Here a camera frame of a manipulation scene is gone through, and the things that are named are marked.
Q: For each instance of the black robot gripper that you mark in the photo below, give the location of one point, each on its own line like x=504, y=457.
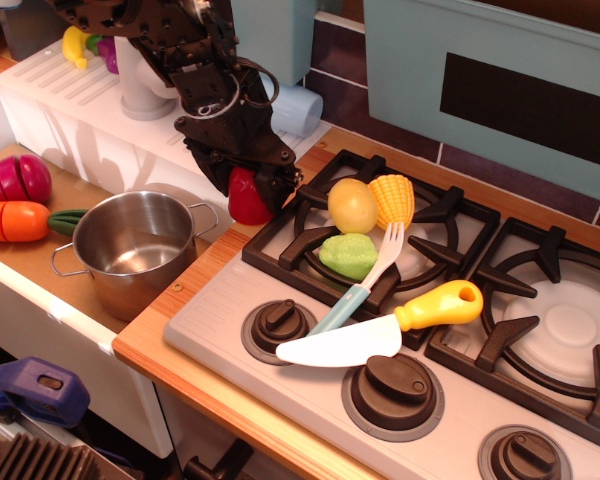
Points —
x=229, y=125

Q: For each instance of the red toy sweet potato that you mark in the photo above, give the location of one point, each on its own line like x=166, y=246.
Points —
x=245, y=204

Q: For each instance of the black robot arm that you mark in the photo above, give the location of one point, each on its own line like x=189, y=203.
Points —
x=192, y=47

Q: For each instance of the yellow toy potato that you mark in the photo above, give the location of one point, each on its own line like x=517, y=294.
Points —
x=352, y=206

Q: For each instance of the stainless steel pot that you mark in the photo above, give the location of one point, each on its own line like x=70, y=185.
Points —
x=133, y=246

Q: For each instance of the light blue plastic cup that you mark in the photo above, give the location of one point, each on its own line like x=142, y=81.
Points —
x=296, y=110

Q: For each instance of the grey toy faucet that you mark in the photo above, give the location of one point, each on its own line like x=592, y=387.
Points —
x=145, y=97

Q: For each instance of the green toy vegetable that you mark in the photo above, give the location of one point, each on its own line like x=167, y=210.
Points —
x=352, y=255

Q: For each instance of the teal cabinet above faucet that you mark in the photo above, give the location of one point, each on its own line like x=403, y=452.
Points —
x=276, y=34

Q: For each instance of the yellow toy corn piece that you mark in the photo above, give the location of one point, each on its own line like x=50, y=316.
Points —
x=395, y=199

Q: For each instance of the left brown stove knob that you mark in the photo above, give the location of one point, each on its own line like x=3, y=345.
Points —
x=273, y=323

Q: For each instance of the brown stove knob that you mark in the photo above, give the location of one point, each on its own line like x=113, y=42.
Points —
x=273, y=323
x=395, y=399
x=520, y=452

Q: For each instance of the white and blue toy fork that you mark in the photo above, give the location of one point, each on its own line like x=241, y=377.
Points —
x=355, y=296

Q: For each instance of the purple toy eggplant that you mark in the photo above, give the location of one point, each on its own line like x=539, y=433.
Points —
x=104, y=47

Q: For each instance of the yellow toy banana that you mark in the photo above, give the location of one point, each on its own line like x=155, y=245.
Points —
x=74, y=45

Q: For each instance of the purple wooden toy onion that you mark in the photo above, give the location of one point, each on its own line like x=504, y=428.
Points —
x=25, y=177

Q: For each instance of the orange wooden toy carrot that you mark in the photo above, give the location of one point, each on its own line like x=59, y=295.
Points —
x=27, y=221

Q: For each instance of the middle brown stove knob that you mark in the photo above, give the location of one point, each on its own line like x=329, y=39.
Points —
x=395, y=399

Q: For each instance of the blue clamp tool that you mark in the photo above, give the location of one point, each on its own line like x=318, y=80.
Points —
x=42, y=391

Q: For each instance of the teal toy oven cabinet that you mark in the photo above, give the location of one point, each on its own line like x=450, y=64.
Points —
x=516, y=82

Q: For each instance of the black ribbed heat sink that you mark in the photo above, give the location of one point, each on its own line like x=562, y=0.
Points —
x=25, y=457

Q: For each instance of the right brown stove knob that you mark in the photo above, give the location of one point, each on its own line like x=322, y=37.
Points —
x=520, y=452

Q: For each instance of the right black burner grate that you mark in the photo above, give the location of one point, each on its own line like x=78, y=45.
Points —
x=537, y=342

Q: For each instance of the white toy knife yellow handle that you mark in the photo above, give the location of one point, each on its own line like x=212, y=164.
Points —
x=454, y=302

